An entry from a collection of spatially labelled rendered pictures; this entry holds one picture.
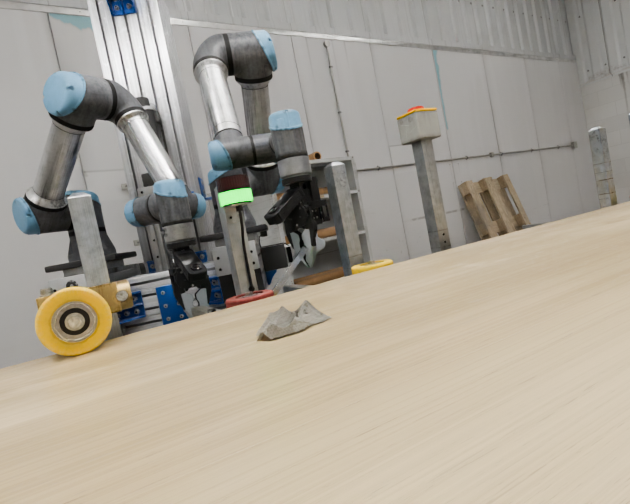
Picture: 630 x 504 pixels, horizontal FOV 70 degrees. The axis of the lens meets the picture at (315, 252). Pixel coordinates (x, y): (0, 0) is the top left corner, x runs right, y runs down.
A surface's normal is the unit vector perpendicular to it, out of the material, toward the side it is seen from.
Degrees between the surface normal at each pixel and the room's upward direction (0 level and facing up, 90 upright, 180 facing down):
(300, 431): 0
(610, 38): 90
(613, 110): 90
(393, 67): 90
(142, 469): 0
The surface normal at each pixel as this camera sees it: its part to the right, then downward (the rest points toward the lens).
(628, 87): -0.80, 0.19
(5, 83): 0.56, -0.07
